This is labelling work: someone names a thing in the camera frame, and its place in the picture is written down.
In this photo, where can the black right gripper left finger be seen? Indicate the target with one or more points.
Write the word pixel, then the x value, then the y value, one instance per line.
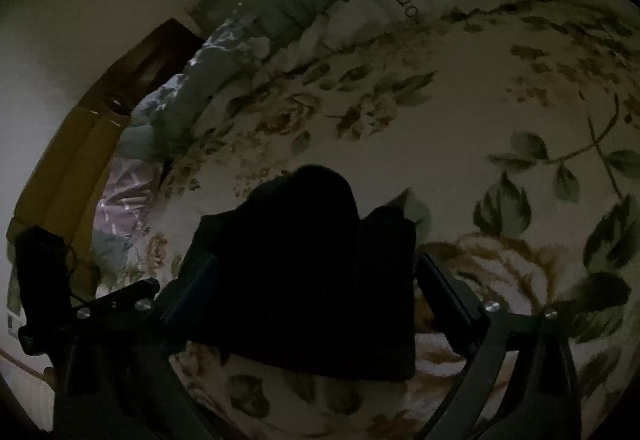
pixel 112 370

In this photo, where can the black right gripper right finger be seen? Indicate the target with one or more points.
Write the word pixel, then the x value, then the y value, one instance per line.
pixel 519 379

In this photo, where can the black pants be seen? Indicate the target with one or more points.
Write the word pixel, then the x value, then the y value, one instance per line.
pixel 296 278

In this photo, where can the wooden headboard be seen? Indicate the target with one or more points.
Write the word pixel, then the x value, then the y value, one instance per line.
pixel 63 190

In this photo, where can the purple patterned pillow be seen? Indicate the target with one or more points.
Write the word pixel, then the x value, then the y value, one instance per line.
pixel 129 192

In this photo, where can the floral bed sheet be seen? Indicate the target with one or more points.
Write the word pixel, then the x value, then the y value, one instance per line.
pixel 509 134

